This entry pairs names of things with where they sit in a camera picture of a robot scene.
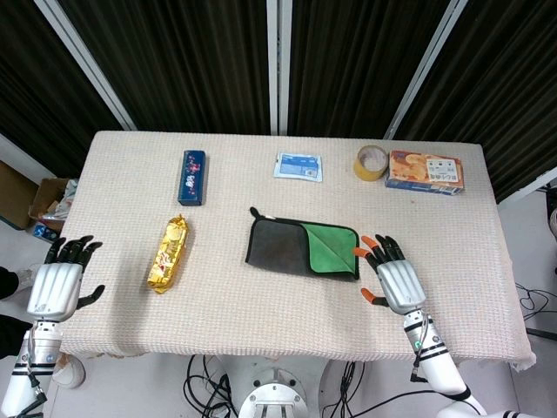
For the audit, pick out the beige waffle tablecloth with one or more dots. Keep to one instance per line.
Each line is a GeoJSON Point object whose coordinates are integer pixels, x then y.
{"type": "Point", "coordinates": [261, 313]}

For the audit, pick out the white aluminium frame post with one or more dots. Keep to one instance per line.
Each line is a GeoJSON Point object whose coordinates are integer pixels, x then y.
{"type": "Point", "coordinates": [87, 65]}
{"type": "Point", "coordinates": [277, 65]}
{"type": "Point", "coordinates": [424, 69]}

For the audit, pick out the yellow tape roll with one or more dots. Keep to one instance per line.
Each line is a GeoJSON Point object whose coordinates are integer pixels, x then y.
{"type": "Point", "coordinates": [370, 174]}

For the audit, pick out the black trouser leg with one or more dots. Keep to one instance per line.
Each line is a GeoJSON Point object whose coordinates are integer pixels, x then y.
{"type": "Point", "coordinates": [8, 283]}

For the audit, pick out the dark blue rectangular box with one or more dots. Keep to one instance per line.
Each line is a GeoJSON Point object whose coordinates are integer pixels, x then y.
{"type": "Point", "coordinates": [191, 178]}

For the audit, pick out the orange printed carton box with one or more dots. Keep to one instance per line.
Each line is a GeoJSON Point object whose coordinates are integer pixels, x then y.
{"type": "Point", "coordinates": [418, 172]}

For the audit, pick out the white shoe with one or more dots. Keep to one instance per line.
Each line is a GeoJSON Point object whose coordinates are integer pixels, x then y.
{"type": "Point", "coordinates": [69, 372]}
{"type": "Point", "coordinates": [29, 275]}

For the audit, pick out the gold foil snack package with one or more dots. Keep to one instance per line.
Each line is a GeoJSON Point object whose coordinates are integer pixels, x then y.
{"type": "Point", "coordinates": [169, 257]}

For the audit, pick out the large brown cardboard box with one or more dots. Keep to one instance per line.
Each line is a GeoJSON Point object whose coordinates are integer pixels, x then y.
{"type": "Point", "coordinates": [15, 196]}

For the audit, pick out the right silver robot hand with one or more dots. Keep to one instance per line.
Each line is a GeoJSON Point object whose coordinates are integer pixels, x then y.
{"type": "Point", "coordinates": [400, 283]}

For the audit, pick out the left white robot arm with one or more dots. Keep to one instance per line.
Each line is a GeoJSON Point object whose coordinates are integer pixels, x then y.
{"type": "Point", "coordinates": [41, 346]}

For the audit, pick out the white and blue sachet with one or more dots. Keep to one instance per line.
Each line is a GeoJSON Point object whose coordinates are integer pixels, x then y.
{"type": "Point", "coordinates": [298, 167]}

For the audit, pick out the grey and green microfibre cloth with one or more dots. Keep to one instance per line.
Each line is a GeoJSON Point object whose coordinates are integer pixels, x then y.
{"type": "Point", "coordinates": [274, 244]}

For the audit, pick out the open cardboard box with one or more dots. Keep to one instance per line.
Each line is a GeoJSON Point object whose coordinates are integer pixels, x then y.
{"type": "Point", "coordinates": [43, 198]}

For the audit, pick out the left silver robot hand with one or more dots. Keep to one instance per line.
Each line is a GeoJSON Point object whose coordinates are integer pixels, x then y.
{"type": "Point", "coordinates": [54, 289]}

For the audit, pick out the black pleated curtain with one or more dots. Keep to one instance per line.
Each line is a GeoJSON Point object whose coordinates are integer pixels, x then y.
{"type": "Point", "coordinates": [196, 65]}

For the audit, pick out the silver robot torso base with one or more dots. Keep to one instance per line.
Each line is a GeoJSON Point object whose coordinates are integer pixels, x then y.
{"type": "Point", "coordinates": [272, 396]}

